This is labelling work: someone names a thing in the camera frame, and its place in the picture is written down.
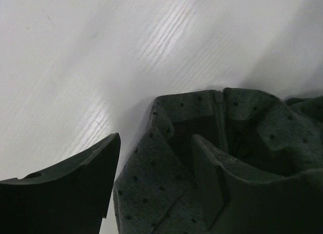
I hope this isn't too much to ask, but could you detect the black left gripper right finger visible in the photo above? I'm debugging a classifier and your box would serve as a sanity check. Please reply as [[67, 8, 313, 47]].
[[191, 135, 322, 233]]

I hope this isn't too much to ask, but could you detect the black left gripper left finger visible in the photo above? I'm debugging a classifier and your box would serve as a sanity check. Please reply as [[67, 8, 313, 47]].
[[1, 133, 121, 234]]

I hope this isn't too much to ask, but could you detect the dark grey dotted skirt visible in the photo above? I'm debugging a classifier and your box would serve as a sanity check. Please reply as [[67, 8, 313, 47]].
[[114, 88, 322, 233]]

